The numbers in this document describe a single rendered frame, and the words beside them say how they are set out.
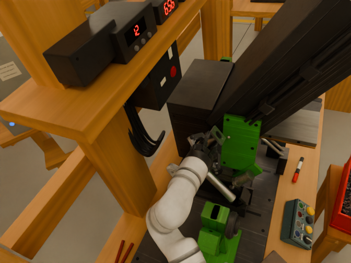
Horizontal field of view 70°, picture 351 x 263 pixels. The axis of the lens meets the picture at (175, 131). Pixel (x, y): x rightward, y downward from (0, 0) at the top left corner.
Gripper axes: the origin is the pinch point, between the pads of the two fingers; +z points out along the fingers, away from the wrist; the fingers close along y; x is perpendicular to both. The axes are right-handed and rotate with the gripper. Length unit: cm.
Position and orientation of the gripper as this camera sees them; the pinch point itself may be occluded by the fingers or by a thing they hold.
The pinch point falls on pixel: (211, 139)
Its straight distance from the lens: 78.9
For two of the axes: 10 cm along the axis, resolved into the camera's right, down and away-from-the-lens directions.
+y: -6.5, -7.5, -1.3
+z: 4.3, -5.1, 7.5
